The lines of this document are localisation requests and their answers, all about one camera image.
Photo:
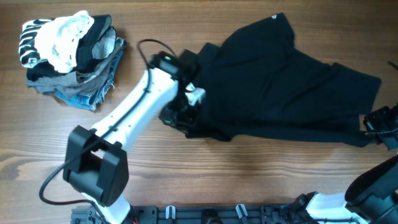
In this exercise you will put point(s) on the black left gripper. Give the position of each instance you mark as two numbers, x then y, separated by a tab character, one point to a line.
183	124

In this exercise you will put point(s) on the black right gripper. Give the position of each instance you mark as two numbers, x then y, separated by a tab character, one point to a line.
370	122

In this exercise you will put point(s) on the black t-shirt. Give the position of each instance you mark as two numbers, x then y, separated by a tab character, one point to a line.
257	83

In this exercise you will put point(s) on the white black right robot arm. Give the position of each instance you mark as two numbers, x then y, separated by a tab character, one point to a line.
371	198

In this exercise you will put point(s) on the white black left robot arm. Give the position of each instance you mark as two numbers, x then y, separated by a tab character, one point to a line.
96	158

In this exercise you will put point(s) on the grey folded garment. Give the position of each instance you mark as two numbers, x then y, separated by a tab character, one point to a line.
47	86

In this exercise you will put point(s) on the black folded garment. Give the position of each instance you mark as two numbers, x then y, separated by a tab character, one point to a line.
90	43

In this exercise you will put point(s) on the white lace garment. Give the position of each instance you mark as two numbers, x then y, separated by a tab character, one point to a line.
57	41

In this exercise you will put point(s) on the black white striped garment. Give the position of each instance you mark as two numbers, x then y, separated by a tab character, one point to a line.
28	53

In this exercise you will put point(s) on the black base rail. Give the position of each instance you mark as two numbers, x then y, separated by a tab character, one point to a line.
264	214

